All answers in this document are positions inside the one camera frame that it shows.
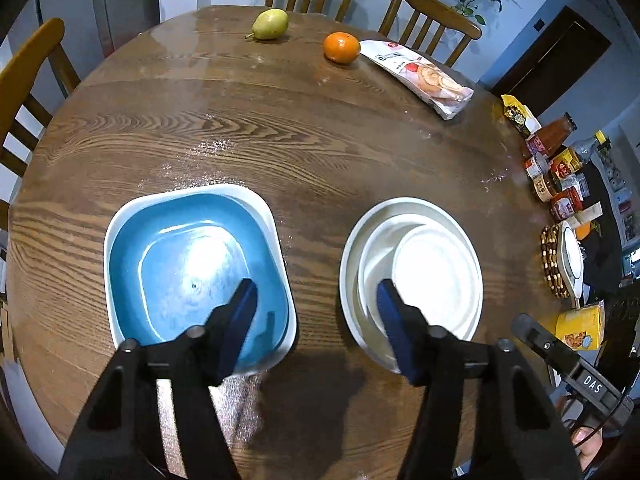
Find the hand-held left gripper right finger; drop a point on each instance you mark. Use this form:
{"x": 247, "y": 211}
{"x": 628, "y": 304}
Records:
{"x": 395, "y": 330}

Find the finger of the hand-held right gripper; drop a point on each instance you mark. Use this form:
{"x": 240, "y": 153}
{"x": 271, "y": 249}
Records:
{"x": 542, "y": 342}

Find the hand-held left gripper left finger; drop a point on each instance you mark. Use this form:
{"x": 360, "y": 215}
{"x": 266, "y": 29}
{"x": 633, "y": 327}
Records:
{"x": 240, "y": 320}

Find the small deep white bowl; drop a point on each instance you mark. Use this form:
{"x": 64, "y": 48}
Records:
{"x": 440, "y": 280}

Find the white round bowl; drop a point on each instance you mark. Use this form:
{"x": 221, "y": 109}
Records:
{"x": 375, "y": 260}

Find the large grey-white round bowl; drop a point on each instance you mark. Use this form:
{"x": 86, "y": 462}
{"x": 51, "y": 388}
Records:
{"x": 352, "y": 270}

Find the blue patterned square plate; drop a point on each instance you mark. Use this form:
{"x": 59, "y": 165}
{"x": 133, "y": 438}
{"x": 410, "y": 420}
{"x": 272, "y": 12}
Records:
{"x": 257, "y": 205}

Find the person's right hand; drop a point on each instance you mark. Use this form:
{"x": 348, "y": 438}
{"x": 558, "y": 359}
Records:
{"x": 585, "y": 447}

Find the yellow food packet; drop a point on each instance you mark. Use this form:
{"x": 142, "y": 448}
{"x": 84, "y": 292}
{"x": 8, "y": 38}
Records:
{"x": 580, "y": 327}

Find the white lid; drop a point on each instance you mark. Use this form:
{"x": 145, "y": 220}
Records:
{"x": 570, "y": 260}

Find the small orange object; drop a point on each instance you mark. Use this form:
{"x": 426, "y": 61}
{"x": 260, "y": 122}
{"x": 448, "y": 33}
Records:
{"x": 583, "y": 230}

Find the beige carton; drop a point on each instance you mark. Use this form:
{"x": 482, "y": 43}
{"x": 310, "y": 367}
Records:
{"x": 589, "y": 212}

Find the red-label sauce jar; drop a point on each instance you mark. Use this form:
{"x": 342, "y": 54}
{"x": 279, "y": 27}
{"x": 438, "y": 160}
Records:
{"x": 566, "y": 203}

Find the brown sauce jar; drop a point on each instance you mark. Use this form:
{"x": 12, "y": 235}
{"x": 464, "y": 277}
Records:
{"x": 546, "y": 186}

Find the small white-label jar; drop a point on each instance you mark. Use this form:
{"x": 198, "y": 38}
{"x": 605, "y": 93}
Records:
{"x": 536, "y": 166}

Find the clear bottle with yellow cap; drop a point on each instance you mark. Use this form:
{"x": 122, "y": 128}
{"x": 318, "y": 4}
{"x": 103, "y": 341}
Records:
{"x": 567, "y": 160}

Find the tall red sauce bottle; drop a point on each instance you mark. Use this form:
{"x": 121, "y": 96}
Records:
{"x": 550, "y": 137}

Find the yellow snack packet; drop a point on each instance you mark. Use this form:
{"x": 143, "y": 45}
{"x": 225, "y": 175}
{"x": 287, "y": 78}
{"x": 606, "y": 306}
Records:
{"x": 517, "y": 112}

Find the white snack packet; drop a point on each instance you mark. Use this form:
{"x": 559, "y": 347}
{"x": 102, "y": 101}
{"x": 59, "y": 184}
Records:
{"x": 425, "y": 77}

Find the dark wooden door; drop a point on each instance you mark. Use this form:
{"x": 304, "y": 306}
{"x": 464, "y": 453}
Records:
{"x": 555, "y": 60}

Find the orange fruit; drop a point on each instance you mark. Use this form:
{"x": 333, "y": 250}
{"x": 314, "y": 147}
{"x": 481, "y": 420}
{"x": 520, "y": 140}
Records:
{"x": 341, "y": 47}

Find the green pear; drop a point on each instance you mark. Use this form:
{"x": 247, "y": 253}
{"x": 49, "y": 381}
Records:
{"x": 270, "y": 24}

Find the grey refrigerator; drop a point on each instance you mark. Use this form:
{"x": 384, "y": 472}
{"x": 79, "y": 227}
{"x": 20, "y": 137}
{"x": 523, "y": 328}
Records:
{"x": 100, "y": 0}

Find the wall light switch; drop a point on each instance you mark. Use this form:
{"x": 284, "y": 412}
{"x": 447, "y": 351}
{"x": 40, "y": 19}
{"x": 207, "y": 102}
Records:
{"x": 539, "y": 24}

